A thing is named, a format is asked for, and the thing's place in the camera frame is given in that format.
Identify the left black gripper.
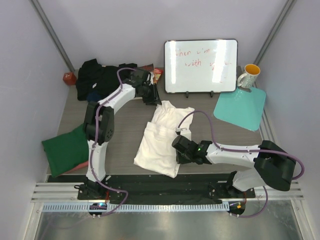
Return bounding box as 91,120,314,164
138,83,162,107

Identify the white t-shirt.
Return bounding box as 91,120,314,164
133,100,195,178

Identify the brown Edward Tulane book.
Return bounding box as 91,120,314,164
138,63,155,74

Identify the red Treehouse book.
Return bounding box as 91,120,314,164
153,67,164,84

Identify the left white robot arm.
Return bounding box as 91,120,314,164
78,67,161,200

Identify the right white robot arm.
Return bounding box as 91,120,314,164
172,135,297,198

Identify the white whiteboard with writing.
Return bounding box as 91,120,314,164
164,39,238,94

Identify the dark blue cloth ball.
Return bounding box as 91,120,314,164
86,92,102,102

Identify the black t-shirt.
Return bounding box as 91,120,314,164
75,59,137,101

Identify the teal cutting board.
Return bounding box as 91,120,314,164
213,87,267,131

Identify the red cube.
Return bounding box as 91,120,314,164
62,72,77,86

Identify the folded pink t-shirt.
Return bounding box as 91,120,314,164
65,161,89,174

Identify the folded green t-shirt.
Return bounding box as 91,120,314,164
42,124,89,178

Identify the white mug yellow inside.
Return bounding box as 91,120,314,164
236,64,261,89

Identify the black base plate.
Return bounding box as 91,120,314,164
48,173,256,205

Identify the slotted cable duct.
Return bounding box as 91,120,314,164
42,202,230,213

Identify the left aluminium frame post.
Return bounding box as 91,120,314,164
29,0,75,72

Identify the aluminium frame post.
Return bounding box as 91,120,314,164
29,0,75,72
253,0,297,66

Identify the right aluminium frame post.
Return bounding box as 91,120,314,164
253,0,297,66

